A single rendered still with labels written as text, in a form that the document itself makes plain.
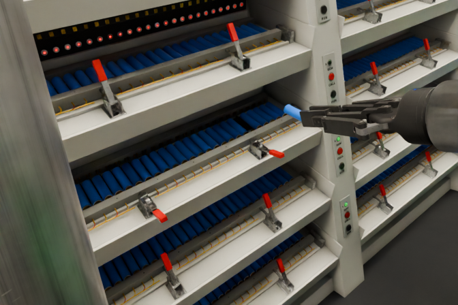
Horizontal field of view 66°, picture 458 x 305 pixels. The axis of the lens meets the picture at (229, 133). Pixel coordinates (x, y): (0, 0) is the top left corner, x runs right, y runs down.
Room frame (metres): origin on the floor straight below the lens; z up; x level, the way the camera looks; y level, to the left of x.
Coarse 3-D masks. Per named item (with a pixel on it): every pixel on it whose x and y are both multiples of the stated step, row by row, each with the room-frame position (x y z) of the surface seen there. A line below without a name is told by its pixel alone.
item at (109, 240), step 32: (288, 96) 0.86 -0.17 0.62; (160, 128) 0.75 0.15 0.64; (320, 128) 0.78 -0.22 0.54; (256, 160) 0.68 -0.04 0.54; (288, 160) 0.73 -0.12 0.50; (192, 192) 0.61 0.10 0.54; (224, 192) 0.64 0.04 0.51; (128, 224) 0.54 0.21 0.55; (160, 224) 0.56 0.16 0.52; (96, 256) 0.50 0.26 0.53
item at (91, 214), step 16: (272, 128) 0.75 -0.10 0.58; (224, 144) 0.70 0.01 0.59; (240, 144) 0.71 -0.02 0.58; (192, 160) 0.66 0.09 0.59; (208, 160) 0.67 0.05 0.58; (160, 176) 0.62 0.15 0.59; (176, 176) 0.63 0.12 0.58; (128, 192) 0.59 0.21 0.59; (96, 208) 0.55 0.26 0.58; (112, 208) 0.56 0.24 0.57
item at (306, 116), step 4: (300, 112) 0.60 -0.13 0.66; (304, 112) 0.59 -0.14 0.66; (308, 112) 0.58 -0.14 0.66; (312, 112) 0.57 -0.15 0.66; (316, 112) 0.56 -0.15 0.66; (320, 112) 0.56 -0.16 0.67; (324, 112) 0.55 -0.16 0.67; (304, 116) 0.59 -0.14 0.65; (308, 116) 0.58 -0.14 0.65; (312, 116) 0.57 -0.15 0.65; (304, 120) 0.59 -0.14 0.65; (308, 120) 0.58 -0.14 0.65; (304, 124) 0.59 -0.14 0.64; (308, 124) 0.58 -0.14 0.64; (312, 124) 0.57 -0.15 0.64
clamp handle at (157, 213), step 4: (148, 200) 0.56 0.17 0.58; (148, 204) 0.56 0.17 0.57; (152, 204) 0.55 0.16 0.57; (152, 208) 0.54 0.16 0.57; (156, 208) 0.54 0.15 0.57; (156, 212) 0.52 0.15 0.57; (160, 212) 0.52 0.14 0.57; (156, 216) 0.51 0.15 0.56; (160, 216) 0.51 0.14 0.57; (164, 216) 0.50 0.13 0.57; (160, 220) 0.50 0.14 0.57; (164, 220) 0.50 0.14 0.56
